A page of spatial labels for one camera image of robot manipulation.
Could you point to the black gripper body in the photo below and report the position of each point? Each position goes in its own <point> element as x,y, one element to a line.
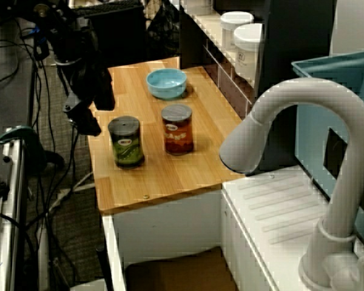
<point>85,85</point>

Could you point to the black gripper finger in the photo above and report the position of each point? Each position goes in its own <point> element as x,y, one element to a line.
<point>86,122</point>
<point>104,94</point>

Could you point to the green pea can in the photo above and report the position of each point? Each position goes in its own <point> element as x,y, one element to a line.
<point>126,145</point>

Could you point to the orange beans can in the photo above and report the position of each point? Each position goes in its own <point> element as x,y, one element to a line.
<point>177,133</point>

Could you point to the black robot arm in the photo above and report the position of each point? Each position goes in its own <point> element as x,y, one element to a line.
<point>66,33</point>

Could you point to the black plug with blue band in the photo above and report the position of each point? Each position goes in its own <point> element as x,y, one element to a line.
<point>42,45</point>

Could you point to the black equipment box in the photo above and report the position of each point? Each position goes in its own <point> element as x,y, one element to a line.
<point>124,36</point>

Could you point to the light blue bowl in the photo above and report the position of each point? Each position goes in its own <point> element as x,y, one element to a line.
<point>167,88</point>

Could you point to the green clamp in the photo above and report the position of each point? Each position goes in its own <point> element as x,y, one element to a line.
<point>16,131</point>

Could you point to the dark tiled backsplash panel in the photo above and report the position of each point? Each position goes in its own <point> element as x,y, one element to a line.
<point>227,88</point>

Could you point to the white toy sink unit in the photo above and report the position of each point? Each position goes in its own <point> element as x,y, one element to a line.
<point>170,224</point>

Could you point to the white jar with printed label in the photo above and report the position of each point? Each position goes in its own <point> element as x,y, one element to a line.
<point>230,21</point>
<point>247,51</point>

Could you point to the grey toy faucet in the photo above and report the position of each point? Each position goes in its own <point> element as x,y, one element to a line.
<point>291,91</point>

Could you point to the dark grey upright panel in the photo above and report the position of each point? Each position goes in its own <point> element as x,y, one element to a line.
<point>291,36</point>

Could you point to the teal blue box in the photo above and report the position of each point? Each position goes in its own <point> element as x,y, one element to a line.
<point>309,136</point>

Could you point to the white metal frame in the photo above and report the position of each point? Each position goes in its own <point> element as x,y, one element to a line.
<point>15,182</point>

